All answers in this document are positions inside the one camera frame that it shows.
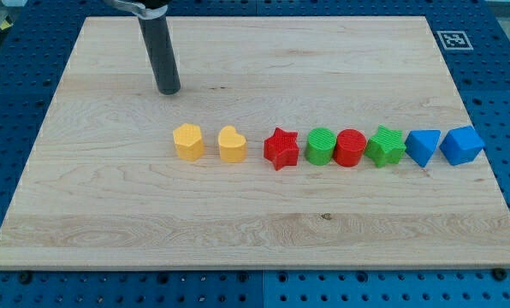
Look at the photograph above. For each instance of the green star block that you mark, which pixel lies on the green star block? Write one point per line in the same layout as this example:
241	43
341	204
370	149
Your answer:
386	146

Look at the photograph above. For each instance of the blue triangle block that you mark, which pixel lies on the blue triangle block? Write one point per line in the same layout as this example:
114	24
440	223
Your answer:
421	145

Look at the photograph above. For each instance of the yellow pentagon block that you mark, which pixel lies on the yellow pentagon block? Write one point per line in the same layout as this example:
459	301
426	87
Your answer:
188	140

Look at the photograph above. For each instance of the green cylinder block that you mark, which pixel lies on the green cylinder block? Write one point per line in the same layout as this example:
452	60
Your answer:
320	146

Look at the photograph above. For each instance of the white fiducial marker tag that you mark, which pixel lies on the white fiducial marker tag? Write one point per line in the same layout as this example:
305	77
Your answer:
454	40

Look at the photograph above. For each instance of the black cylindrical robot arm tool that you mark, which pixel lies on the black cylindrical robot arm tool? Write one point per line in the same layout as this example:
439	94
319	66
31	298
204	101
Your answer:
159	47

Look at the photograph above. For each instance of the red cylinder block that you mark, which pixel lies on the red cylinder block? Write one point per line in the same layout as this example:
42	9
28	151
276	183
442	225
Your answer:
349	148

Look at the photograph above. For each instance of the red star block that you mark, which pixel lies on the red star block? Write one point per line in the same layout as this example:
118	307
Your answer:
281	148

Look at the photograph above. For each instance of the silver clamp on tool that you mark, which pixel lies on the silver clamp on tool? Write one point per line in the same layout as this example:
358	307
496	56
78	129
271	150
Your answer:
138	8

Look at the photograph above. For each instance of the yellow heart block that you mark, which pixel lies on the yellow heart block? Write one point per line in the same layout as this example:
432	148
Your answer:
232	145

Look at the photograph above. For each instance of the blue cube block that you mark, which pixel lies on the blue cube block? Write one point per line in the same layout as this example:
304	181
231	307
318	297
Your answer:
461	145

